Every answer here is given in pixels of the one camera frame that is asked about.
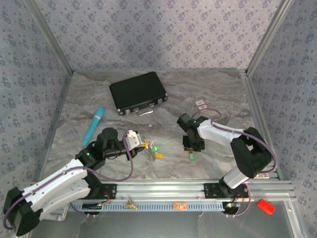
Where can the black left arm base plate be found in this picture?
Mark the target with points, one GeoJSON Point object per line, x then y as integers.
{"type": "Point", "coordinates": [110, 192]}

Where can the playing card box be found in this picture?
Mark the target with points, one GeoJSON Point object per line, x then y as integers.
{"type": "Point", "coordinates": [201, 106]}

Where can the orange printed tag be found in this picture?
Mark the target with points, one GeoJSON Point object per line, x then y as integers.
{"type": "Point", "coordinates": [180, 205]}

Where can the teal plastic pen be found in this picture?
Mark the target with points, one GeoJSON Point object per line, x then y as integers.
{"type": "Point", "coordinates": [95, 124]}

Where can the aluminium side rail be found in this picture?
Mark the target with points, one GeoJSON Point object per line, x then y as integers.
{"type": "Point", "coordinates": [255, 99]}
{"type": "Point", "coordinates": [55, 124]}

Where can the gold binder clip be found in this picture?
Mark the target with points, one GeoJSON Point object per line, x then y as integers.
{"type": "Point", "coordinates": [130, 204]}

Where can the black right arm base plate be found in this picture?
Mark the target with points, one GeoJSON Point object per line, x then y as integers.
{"type": "Point", "coordinates": [210, 191]}

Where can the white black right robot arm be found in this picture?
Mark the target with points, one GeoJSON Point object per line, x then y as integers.
{"type": "Point", "coordinates": [250, 153]}

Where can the long aluminium base rail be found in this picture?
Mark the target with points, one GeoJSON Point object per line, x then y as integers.
{"type": "Point", "coordinates": [161, 191]}

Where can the red plastic block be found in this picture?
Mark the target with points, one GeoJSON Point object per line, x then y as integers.
{"type": "Point", "coordinates": [266, 207]}

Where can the yellow key tag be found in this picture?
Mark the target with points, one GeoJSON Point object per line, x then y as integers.
{"type": "Point", "coordinates": [159, 156]}

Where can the aluminium corner post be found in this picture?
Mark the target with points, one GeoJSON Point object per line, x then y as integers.
{"type": "Point", "coordinates": [50, 34]}
{"type": "Point", "coordinates": [268, 37]}

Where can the white metal bracket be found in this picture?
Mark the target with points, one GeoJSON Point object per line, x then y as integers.
{"type": "Point", "coordinates": [59, 215]}

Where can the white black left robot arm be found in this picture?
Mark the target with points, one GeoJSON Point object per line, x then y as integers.
{"type": "Point", "coordinates": [57, 181]}

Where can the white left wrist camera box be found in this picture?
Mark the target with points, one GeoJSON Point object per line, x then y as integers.
{"type": "Point", "coordinates": [132, 140]}

